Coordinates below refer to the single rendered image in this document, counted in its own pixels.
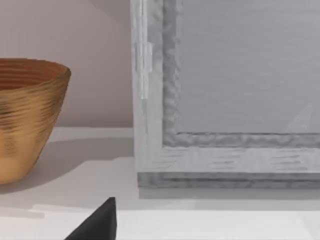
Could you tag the brown woven basket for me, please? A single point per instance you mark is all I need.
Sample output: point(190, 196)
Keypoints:
point(27, 120)

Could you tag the grey cabinet door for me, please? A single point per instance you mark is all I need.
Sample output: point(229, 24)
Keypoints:
point(245, 75)

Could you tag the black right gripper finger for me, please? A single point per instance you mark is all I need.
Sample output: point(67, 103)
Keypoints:
point(102, 222)

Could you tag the grey cabinet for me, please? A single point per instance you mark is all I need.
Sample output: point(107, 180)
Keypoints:
point(147, 100)

